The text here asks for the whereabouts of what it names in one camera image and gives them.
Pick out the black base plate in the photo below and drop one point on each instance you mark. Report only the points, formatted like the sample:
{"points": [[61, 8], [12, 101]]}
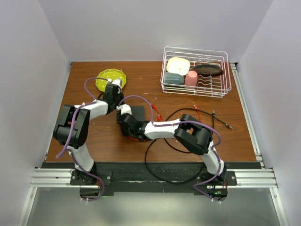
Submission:
{"points": [[167, 177]]}

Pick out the grey-green cup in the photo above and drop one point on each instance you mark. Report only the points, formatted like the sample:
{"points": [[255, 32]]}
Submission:
{"points": [[173, 79]]}

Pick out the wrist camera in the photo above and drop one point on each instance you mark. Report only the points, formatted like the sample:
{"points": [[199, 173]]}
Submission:
{"points": [[123, 109], [117, 82]]}

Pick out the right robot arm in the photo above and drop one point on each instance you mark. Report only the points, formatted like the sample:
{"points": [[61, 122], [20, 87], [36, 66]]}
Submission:
{"points": [[195, 136]]}

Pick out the yellow-green plate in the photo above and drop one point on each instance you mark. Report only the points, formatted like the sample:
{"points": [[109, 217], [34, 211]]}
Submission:
{"points": [[110, 75]]}

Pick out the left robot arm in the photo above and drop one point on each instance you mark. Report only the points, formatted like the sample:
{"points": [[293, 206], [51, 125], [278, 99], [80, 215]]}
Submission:
{"points": [[71, 129]]}

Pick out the cream square bowl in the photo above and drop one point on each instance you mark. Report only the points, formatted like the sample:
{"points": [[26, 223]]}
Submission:
{"points": [[178, 65]]}

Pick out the black network switch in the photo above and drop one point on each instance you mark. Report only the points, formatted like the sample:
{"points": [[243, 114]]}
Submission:
{"points": [[138, 112]]}

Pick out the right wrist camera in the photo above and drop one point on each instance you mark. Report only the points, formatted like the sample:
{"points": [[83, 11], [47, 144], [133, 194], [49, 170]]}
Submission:
{"points": [[123, 109]]}

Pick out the white wire dish rack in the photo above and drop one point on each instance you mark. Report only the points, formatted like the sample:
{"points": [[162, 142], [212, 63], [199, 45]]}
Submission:
{"points": [[210, 86]]}

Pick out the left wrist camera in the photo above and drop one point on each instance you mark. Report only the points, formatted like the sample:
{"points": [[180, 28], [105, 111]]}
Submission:
{"points": [[117, 82]]}

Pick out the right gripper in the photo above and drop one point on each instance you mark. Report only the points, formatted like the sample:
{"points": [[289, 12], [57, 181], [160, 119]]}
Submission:
{"points": [[124, 132]]}

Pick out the pink cup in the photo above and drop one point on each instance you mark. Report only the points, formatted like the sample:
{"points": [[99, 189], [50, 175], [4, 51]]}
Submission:
{"points": [[191, 79]]}

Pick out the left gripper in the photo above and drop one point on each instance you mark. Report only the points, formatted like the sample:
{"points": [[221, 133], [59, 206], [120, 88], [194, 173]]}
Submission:
{"points": [[121, 96]]}

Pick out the dark brown plate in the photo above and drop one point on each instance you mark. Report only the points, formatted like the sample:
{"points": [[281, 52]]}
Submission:
{"points": [[207, 70]]}

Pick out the aluminium frame rail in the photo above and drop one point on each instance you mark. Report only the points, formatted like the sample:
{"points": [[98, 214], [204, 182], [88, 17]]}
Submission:
{"points": [[135, 197]]}

